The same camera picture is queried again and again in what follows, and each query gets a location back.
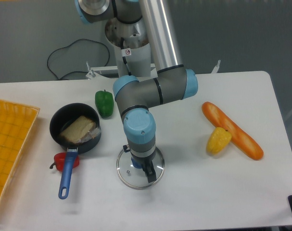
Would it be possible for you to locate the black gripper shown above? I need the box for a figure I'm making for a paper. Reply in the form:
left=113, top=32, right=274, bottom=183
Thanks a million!
left=130, top=149, right=156, bottom=183

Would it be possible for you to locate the glass pot lid blue knob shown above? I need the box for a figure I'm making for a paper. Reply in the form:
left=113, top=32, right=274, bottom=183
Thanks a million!
left=116, top=145, right=165, bottom=190

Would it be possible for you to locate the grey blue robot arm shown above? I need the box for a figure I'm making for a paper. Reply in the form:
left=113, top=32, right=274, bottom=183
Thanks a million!
left=75, top=0, right=198, bottom=183

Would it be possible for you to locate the bread slice in pot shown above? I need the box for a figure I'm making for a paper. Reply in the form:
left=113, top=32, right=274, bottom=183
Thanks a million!
left=59, top=115, right=97, bottom=144

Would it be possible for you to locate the clear plastic wrap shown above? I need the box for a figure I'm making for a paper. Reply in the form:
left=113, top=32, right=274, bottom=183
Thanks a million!
left=76, top=127, right=101, bottom=144

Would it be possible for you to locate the yellow bell pepper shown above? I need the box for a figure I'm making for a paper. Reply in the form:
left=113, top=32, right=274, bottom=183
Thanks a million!
left=206, top=127, right=232, bottom=154

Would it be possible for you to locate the green bell pepper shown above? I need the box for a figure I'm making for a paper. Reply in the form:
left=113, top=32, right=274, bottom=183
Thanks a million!
left=95, top=90, right=114, bottom=118

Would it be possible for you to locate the orange baguette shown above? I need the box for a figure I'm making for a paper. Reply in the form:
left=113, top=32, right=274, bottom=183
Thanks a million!
left=202, top=102, right=264, bottom=160

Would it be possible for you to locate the red bell pepper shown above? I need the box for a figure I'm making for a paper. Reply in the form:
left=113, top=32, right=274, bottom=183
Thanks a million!
left=50, top=152, right=80, bottom=172

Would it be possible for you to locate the yellow woven basket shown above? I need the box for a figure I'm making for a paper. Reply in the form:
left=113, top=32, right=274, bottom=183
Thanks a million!
left=0, top=99, right=40, bottom=202

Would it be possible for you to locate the black saucepan blue handle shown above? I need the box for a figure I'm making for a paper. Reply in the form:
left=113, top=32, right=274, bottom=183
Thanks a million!
left=50, top=103, right=101, bottom=199

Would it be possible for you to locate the black cable on floor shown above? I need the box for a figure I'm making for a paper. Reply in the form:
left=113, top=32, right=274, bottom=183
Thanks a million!
left=47, top=38, right=111, bottom=80

